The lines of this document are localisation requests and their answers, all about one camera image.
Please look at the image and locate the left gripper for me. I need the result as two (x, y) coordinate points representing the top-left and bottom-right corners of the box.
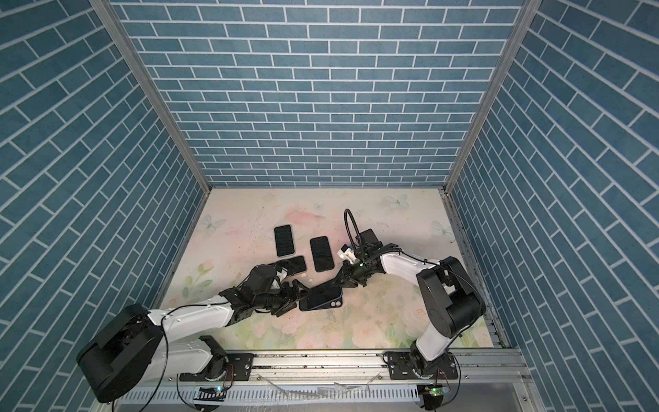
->
(253, 278), (314, 317)

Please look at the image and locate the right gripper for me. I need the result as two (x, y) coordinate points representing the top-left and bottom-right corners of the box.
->
(329, 257), (375, 288)

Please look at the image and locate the purple-edged black phone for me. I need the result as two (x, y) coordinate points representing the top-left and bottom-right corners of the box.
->
(272, 255), (308, 277)

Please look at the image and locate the light blue phone case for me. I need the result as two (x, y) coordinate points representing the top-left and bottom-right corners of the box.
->
(274, 225), (295, 258)

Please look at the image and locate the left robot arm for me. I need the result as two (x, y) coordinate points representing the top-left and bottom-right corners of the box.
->
(77, 264), (310, 403)

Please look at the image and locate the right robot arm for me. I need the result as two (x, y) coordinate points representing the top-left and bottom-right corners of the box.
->
(332, 229), (486, 376)

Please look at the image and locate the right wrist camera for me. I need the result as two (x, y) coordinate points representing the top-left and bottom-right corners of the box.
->
(337, 244), (357, 264)

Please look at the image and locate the right camera black cable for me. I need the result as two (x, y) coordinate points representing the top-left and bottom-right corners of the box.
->
(343, 208), (364, 253)

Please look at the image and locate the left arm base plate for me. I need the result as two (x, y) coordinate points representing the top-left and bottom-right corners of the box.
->
(195, 352), (255, 382)

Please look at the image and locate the aluminium front rail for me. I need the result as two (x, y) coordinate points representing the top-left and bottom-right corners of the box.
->
(117, 349), (516, 387)

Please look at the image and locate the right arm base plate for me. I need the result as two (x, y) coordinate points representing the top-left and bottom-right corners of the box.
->
(381, 350), (459, 380)

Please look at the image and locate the white slotted cable duct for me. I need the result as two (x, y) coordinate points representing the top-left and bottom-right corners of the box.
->
(117, 383), (420, 406)

